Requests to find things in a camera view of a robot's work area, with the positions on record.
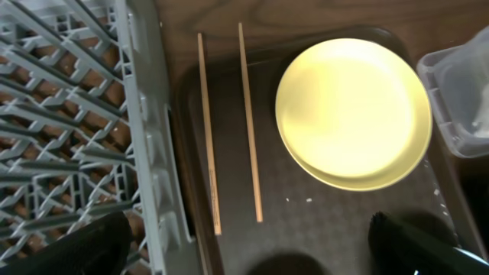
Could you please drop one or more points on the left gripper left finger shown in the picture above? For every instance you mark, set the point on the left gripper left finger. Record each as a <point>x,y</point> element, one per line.
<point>102,247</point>

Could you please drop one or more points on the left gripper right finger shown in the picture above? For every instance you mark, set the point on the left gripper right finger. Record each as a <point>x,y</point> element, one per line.
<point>398,247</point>

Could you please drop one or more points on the grey dishwasher rack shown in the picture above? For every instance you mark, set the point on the grey dishwasher rack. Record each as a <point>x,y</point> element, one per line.
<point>86,131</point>

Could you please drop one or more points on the yellow plate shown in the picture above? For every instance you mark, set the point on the yellow plate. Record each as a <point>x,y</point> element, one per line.
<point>353,114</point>

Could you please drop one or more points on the clear plastic bin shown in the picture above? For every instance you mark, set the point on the clear plastic bin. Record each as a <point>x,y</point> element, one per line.
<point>456,80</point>

